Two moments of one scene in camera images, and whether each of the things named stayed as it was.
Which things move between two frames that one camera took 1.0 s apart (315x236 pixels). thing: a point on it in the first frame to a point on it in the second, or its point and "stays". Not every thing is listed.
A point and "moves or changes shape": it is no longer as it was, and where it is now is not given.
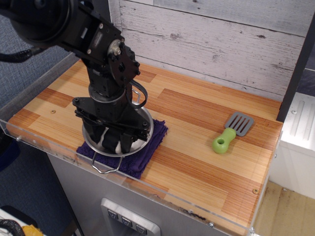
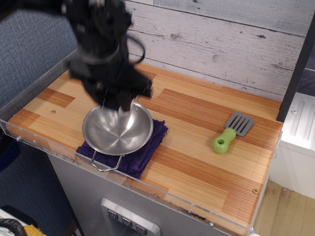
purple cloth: [133, 164] stays
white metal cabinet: [294, 166] stays
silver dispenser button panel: [118, 221] stays
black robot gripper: [118, 114] to [119, 73]
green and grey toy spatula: [238, 124] stays
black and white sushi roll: [110, 140] moves or changes shape
